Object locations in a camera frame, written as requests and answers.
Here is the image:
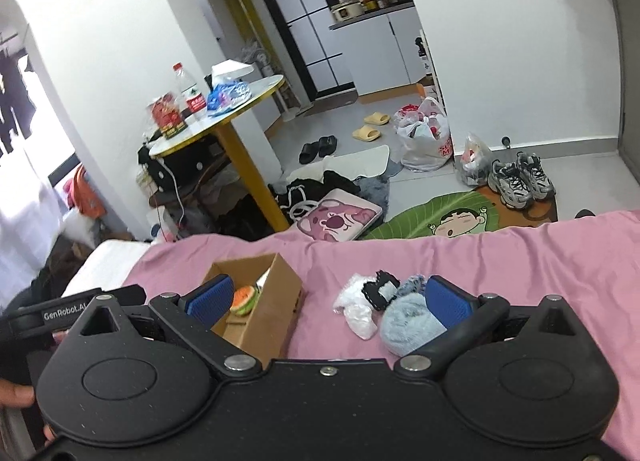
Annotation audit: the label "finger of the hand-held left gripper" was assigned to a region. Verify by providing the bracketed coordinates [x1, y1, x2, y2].
[112, 285, 147, 307]

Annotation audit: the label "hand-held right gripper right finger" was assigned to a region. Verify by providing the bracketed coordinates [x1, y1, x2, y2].
[394, 276, 588, 374]

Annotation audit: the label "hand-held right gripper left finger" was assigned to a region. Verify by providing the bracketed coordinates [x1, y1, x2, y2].
[71, 275, 263, 376]

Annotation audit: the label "watermelon slice plush toy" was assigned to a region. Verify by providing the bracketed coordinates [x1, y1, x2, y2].
[231, 286, 260, 316]

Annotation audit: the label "blue-grey knit sock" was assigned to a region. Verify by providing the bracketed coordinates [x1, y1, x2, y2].
[397, 275, 431, 298]

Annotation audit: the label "grey-blue fluffy sock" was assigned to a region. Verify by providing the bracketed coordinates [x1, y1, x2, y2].
[379, 291, 451, 358]

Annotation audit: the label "brown cardboard box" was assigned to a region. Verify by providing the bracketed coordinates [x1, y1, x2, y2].
[200, 252, 304, 359]

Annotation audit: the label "black white-trimmed sock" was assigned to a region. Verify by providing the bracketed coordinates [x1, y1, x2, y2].
[361, 270, 401, 312]

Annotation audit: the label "white fluffy sock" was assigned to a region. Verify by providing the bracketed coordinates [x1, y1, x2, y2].
[333, 273, 373, 314]

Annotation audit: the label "person's left hand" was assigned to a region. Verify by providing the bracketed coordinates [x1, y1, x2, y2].
[0, 378, 38, 410]

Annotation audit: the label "white pillow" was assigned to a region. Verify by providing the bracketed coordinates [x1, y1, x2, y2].
[60, 240, 153, 299]

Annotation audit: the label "brown cloth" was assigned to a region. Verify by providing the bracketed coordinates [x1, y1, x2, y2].
[30, 236, 96, 292]

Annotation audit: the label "dark clothes pile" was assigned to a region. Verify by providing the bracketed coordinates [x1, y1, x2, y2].
[150, 161, 281, 242]

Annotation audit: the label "green leaf cartoon mat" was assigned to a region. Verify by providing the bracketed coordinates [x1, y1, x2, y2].
[361, 190, 501, 241]

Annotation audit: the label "orange cloth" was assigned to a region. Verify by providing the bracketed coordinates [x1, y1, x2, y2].
[62, 164, 107, 219]

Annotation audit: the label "white curtain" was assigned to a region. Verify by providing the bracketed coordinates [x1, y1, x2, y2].
[0, 141, 66, 292]

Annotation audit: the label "pink bedsheet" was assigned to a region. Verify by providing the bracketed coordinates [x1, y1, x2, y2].
[120, 210, 640, 461]

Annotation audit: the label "black polka dot bag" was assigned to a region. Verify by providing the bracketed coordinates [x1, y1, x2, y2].
[138, 136, 236, 194]

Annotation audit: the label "brown doormat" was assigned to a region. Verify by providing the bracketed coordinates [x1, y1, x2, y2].
[482, 181, 559, 227]

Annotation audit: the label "grey sneaker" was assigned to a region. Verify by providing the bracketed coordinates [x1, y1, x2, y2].
[515, 151, 557, 200]
[487, 160, 535, 209]

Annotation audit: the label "round table with yellow leg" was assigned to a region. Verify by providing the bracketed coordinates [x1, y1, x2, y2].
[149, 74, 292, 232]

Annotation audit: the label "pink bear cushion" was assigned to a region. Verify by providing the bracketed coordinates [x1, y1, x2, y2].
[296, 188, 383, 242]

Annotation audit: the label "small clear plastic bag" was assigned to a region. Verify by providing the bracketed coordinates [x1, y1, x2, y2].
[459, 132, 493, 187]

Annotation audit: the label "white plastic shopping bag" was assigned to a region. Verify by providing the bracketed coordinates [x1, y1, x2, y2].
[392, 97, 455, 172]

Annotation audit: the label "white rug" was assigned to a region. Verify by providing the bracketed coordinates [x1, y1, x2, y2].
[285, 144, 391, 182]

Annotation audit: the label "red snack bag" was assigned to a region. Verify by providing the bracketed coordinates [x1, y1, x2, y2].
[149, 91, 188, 139]

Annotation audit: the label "blue plastic bag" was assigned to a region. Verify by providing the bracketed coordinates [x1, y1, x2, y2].
[206, 80, 252, 118]

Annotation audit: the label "clear water bottle red label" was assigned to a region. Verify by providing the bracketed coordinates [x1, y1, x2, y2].
[172, 62, 207, 123]

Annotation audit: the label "dark hanging clothes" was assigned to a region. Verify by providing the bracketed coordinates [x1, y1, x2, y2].
[0, 26, 38, 157]

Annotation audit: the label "white box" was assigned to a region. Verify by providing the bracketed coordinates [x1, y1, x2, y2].
[210, 60, 261, 87]

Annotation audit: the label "white stand fan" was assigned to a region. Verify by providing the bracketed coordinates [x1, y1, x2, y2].
[239, 42, 302, 121]

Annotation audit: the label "white kitchen cabinet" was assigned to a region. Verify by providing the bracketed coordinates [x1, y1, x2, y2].
[328, 5, 432, 97]

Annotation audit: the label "grey wardrobe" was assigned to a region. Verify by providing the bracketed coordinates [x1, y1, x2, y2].
[607, 0, 640, 167]

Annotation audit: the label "white rice cooker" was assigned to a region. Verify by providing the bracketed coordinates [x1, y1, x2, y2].
[331, 1, 363, 22]

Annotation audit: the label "black-framed glass door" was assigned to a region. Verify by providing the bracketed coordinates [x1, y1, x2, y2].
[242, 0, 358, 103]

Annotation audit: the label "white cable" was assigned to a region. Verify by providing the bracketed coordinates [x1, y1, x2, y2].
[157, 156, 186, 242]

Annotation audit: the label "black clothing with white cords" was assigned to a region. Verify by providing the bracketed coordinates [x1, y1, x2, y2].
[267, 170, 361, 214]

